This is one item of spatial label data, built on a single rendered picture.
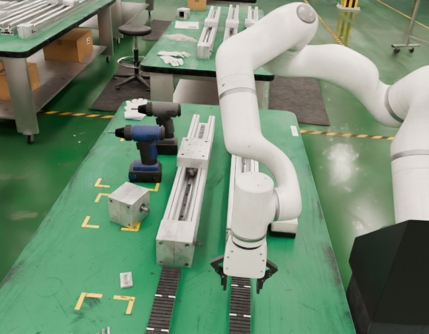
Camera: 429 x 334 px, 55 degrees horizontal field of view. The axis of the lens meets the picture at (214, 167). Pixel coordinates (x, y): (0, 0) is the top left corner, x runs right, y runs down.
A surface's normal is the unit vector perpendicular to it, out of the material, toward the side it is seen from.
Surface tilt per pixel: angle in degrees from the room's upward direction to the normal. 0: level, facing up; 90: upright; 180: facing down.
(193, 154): 0
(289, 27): 68
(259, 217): 90
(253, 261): 90
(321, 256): 0
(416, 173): 50
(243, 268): 89
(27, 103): 90
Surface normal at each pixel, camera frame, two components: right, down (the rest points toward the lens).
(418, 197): -0.46, -0.28
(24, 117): -0.05, 0.51
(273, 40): -0.26, 0.18
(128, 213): -0.43, 0.43
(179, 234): 0.06, -0.86
